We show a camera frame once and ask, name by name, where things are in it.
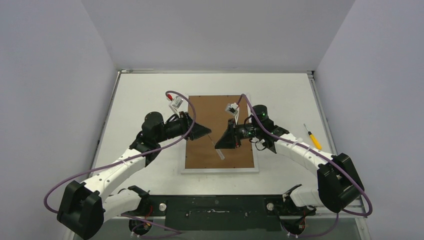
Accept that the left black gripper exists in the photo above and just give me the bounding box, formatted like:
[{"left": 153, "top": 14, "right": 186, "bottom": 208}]
[{"left": 155, "top": 111, "right": 211, "bottom": 144}]

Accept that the white picture frame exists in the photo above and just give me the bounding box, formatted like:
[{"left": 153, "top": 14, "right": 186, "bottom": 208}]
[{"left": 180, "top": 93, "right": 259, "bottom": 175}]

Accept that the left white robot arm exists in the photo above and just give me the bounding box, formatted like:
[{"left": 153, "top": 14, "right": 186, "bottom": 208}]
[{"left": 56, "top": 111, "right": 212, "bottom": 240}]

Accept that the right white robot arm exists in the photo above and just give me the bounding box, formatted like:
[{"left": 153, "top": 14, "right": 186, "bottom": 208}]
[{"left": 214, "top": 102, "right": 365, "bottom": 215}]

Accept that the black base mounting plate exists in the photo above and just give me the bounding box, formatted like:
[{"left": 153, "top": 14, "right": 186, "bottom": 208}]
[{"left": 129, "top": 195, "right": 317, "bottom": 232}]

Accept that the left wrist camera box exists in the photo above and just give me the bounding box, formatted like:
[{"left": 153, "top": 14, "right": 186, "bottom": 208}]
[{"left": 168, "top": 95, "right": 184, "bottom": 116}]

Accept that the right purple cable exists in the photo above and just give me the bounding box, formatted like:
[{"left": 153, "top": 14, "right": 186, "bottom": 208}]
[{"left": 235, "top": 93, "right": 374, "bottom": 218}]

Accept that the purple cable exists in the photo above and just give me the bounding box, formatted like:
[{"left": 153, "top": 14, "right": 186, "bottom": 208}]
[
  {"left": 235, "top": 93, "right": 374, "bottom": 218},
  {"left": 43, "top": 90, "right": 197, "bottom": 215}
]

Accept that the yellow handled screwdriver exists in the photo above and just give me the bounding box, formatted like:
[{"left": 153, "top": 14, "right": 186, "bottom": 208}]
[{"left": 303, "top": 123, "right": 322, "bottom": 151}]

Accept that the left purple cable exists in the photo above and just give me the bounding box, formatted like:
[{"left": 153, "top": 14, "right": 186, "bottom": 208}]
[{"left": 43, "top": 90, "right": 197, "bottom": 215}]

